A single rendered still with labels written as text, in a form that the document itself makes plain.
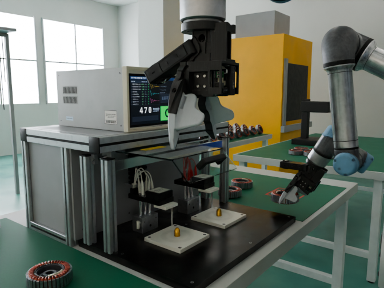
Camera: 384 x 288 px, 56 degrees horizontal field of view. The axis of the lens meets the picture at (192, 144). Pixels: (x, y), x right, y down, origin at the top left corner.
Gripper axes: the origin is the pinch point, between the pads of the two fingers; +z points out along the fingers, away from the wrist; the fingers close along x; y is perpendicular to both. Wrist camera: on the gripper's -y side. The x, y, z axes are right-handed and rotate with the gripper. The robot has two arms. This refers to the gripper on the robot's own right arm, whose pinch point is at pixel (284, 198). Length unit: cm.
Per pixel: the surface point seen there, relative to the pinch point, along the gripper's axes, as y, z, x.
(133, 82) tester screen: -46, -26, -56
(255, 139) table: -105, 68, 211
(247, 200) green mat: -14.7, 15.5, 6.2
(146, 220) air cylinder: -23, 13, -53
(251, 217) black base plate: -2.6, 6.5, -17.7
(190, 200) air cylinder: -23.5, 12.4, -28.4
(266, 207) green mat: -4.9, 10.0, 2.5
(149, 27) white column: -341, 41, 246
